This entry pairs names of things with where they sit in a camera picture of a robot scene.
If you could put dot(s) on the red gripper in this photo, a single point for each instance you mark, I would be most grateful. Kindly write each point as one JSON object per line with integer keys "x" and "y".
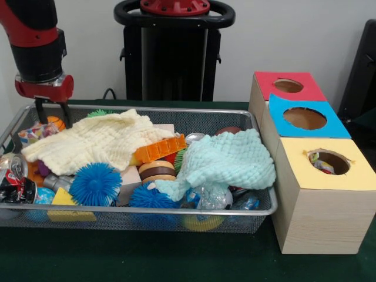
{"x": 55, "y": 92}

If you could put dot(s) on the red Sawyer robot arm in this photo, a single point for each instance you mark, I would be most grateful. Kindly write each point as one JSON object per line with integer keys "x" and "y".
{"x": 35, "y": 55}

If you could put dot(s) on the shallow mesh bin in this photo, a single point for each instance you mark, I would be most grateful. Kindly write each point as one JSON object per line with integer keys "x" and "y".
{"x": 205, "y": 123}

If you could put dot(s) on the wooden three-hole box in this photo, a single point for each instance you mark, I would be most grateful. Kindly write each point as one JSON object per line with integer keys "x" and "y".
{"x": 320, "y": 205}

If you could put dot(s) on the orange toy basketball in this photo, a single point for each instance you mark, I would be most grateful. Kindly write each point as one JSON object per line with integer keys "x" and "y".
{"x": 57, "y": 122}

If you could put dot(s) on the cream waffle cloth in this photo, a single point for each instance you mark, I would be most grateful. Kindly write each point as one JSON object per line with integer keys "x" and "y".
{"x": 88, "y": 138}

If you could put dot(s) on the green spiky ball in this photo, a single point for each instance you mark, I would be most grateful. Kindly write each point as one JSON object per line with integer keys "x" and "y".
{"x": 97, "y": 113}

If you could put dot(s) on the crushed soda can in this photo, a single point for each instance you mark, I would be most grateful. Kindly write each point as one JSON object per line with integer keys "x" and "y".
{"x": 14, "y": 182}

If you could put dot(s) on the blue spiky ball with eyes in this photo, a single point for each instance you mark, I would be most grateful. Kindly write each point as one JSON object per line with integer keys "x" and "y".
{"x": 95, "y": 185}

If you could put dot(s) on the yellow foam wedge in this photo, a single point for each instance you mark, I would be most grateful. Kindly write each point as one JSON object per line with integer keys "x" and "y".
{"x": 63, "y": 198}

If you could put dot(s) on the orange plastic toy block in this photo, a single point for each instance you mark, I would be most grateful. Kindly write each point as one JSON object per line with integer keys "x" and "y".
{"x": 161, "y": 148}

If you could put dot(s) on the toy burger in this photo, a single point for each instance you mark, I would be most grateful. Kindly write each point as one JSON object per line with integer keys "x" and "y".
{"x": 157, "y": 171}

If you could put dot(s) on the mint green waffle cloth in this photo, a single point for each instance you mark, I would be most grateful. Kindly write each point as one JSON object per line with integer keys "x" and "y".
{"x": 229, "y": 158}

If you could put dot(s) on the dark green table cloth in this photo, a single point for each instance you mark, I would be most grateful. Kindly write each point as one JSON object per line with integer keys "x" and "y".
{"x": 176, "y": 258}

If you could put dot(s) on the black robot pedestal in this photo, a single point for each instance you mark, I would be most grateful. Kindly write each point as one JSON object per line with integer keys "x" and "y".
{"x": 173, "y": 58}

